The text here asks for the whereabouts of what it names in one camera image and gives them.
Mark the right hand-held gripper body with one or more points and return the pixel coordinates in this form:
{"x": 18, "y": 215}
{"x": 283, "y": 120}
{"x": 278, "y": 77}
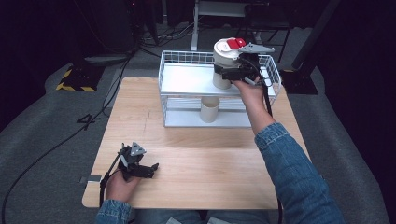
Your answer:
{"x": 249, "y": 67}

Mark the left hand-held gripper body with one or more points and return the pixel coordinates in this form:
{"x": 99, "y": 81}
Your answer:
{"x": 132, "y": 161}

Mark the white cup with red lid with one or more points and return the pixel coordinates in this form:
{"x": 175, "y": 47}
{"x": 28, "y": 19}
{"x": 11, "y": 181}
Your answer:
{"x": 224, "y": 49}

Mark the small white paper cup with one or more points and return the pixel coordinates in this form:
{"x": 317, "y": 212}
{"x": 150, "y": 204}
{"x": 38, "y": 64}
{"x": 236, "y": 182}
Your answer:
{"x": 209, "y": 112}

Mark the person's right hand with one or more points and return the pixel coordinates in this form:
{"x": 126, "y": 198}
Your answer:
{"x": 253, "y": 93}

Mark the person's left hand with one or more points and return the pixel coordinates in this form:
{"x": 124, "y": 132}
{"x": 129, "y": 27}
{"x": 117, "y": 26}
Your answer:
{"x": 120, "y": 188}

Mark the grey tape strip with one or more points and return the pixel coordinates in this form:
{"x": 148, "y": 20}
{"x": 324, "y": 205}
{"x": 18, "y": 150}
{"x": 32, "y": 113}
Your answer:
{"x": 93, "y": 179}

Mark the black chair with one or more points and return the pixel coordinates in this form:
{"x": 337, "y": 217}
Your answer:
{"x": 274, "y": 21}

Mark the black yellow striped stand base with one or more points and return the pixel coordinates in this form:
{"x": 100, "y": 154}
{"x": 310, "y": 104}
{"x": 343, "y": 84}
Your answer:
{"x": 79, "y": 79}

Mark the white desk frame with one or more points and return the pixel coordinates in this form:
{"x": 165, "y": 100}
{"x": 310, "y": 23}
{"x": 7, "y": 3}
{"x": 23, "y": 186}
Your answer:
{"x": 194, "y": 28}

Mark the black post with base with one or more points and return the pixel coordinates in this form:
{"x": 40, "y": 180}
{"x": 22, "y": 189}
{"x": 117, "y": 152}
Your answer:
{"x": 302, "y": 74}

